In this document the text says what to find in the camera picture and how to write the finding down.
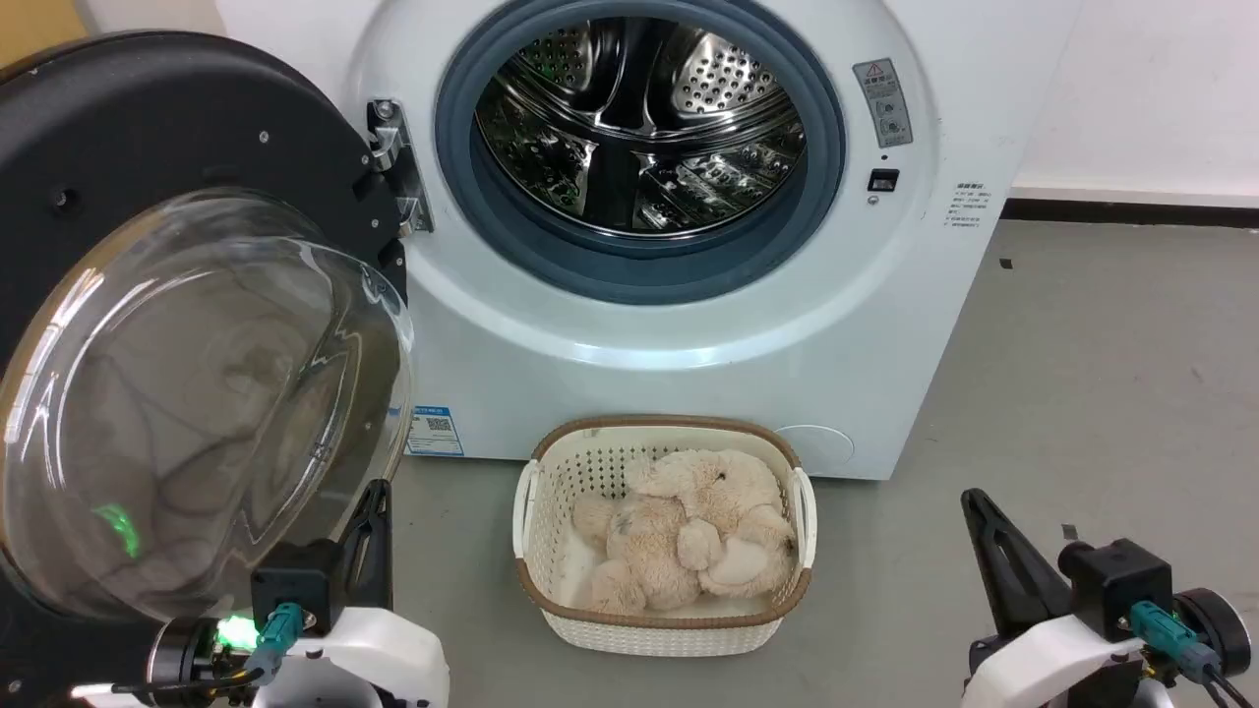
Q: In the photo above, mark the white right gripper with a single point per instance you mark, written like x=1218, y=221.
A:
x=1052, y=664

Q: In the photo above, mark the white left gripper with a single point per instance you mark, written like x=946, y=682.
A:
x=384, y=654

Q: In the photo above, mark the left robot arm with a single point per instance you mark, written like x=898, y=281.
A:
x=182, y=654

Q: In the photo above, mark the white front-load washing machine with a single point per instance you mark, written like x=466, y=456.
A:
x=689, y=379

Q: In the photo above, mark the metal door hinge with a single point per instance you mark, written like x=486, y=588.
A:
x=401, y=167

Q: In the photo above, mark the black door latch slot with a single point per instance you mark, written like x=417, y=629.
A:
x=883, y=181

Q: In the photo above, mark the black washer door glass bowl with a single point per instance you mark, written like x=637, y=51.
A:
x=148, y=128

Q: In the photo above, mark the blue QR code sticker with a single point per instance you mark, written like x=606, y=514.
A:
x=435, y=431

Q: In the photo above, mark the round white filter cover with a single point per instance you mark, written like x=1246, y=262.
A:
x=814, y=447

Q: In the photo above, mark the white plastic laundry basket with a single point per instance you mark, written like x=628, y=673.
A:
x=669, y=634

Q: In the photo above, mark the cream plush toy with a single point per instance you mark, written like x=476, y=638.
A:
x=689, y=531

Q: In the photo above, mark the grey warning sticker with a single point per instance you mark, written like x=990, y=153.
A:
x=883, y=103

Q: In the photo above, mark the stainless steel washer drum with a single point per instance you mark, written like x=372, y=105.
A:
x=639, y=128

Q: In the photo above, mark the yellow wooden panel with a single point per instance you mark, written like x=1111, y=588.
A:
x=34, y=28

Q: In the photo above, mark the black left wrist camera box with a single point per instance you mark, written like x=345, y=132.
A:
x=295, y=580

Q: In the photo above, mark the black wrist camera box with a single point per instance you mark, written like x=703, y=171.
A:
x=295, y=580
x=1116, y=585

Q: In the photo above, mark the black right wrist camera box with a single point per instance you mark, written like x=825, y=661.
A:
x=1116, y=585

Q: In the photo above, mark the black wall baseboard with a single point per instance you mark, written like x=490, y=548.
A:
x=1131, y=212

